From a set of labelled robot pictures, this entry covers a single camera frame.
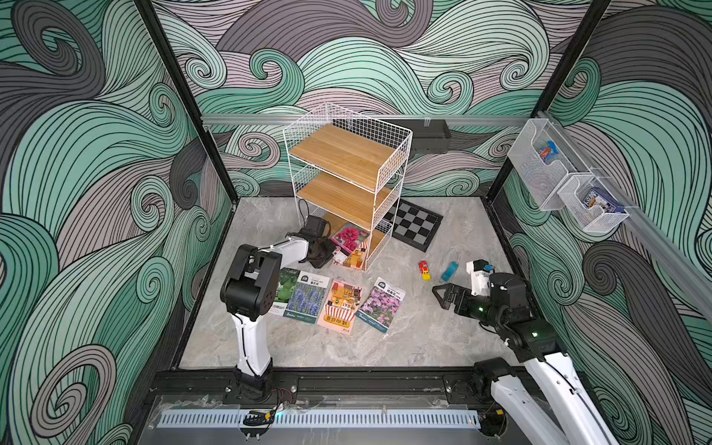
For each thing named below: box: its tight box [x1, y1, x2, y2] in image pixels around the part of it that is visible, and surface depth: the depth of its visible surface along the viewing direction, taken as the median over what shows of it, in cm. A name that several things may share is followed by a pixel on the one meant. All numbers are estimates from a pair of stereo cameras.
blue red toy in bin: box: [539, 139, 560, 164], surface depth 85 cm
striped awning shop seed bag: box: [343, 241, 369, 272], surface depth 101 cm
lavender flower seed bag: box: [283, 270, 331, 326], surface depth 92 cm
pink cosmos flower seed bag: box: [356, 276, 407, 334], surface depth 90 cm
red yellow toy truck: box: [418, 260, 432, 281], surface depth 97 cm
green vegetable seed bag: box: [269, 267, 301, 318], surface depth 94 cm
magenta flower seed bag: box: [330, 222, 371, 254], surface depth 106 cm
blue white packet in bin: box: [582, 187, 626, 214], surface depth 66 cm
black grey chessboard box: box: [375, 198, 445, 254], surface depth 108 cm
